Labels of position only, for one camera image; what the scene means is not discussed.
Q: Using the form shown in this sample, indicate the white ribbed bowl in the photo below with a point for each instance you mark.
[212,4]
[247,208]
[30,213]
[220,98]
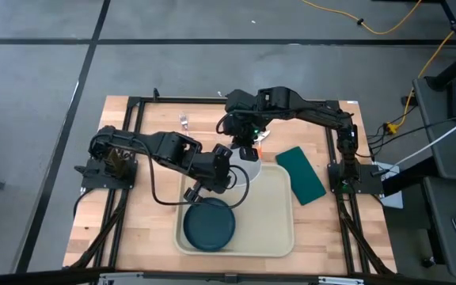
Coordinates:
[248,172]

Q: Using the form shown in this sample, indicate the silver fork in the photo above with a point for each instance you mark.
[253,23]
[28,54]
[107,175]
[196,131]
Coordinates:
[184,120]

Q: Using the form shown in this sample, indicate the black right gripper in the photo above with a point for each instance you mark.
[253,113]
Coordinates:
[244,130]

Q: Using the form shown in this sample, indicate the black aluminium table frame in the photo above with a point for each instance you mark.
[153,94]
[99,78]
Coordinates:
[346,237]

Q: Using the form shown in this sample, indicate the beige plastic tray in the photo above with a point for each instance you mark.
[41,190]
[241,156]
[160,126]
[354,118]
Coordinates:
[267,221]

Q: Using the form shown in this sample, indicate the silver spoon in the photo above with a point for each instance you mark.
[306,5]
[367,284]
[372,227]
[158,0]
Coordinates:
[264,135]

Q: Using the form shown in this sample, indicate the green cloth napkin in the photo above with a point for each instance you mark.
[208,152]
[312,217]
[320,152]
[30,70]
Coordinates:
[301,176]

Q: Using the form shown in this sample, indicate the dark blue plate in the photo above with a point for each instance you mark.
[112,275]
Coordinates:
[209,225]

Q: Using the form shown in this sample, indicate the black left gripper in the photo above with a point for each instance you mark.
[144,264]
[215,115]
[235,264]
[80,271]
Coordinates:
[214,172]

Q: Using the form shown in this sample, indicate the black stand leg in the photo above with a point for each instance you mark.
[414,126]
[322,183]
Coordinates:
[455,67]

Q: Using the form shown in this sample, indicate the yellow plug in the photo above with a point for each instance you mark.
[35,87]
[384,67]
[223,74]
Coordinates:
[391,128]

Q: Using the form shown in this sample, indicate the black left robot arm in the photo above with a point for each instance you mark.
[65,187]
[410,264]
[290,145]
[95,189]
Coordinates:
[160,148]

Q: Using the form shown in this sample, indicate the dark grey desk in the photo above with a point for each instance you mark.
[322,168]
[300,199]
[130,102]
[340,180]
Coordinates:
[445,146]
[445,221]

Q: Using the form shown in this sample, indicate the black camera mount rail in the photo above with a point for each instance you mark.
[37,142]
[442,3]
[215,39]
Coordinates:
[228,278]

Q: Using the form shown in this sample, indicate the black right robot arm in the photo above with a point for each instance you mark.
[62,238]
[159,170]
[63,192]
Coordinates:
[311,111]

